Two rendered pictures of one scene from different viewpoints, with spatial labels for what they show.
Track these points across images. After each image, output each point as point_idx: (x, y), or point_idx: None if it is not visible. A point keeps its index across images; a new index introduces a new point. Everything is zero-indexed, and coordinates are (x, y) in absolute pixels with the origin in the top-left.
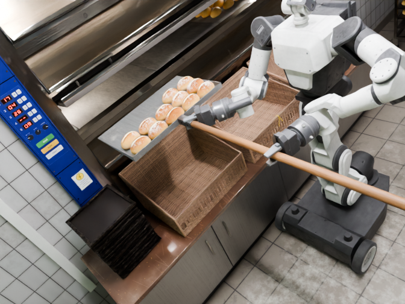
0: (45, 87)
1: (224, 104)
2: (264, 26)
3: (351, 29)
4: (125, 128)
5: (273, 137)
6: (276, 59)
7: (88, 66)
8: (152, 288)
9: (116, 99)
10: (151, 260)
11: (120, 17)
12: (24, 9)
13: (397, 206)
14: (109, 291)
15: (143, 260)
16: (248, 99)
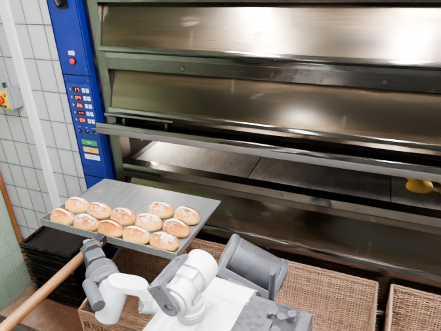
0: (111, 103)
1: (95, 274)
2: (222, 256)
3: None
4: (113, 193)
5: None
6: None
7: (151, 115)
8: (25, 328)
9: (184, 166)
10: (58, 311)
11: (224, 96)
12: (128, 29)
13: None
14: (28, 288)
15: (59, 303)
16: (92, 301)
